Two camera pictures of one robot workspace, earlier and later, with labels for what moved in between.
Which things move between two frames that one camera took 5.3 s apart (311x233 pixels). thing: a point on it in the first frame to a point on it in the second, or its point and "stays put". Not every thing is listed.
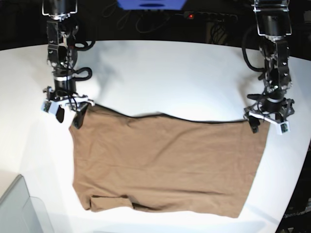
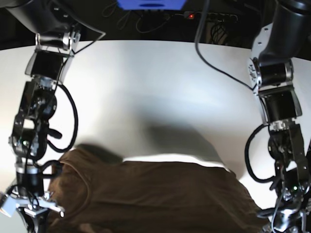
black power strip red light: x=210 y=16 stays put
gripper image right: x=277 y=110 to x=287 y=218
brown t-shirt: x=161 y=162 to x=101 y=193
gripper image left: x=64 y=92 to x=30 y=199
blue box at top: x=151 y=5 stays put
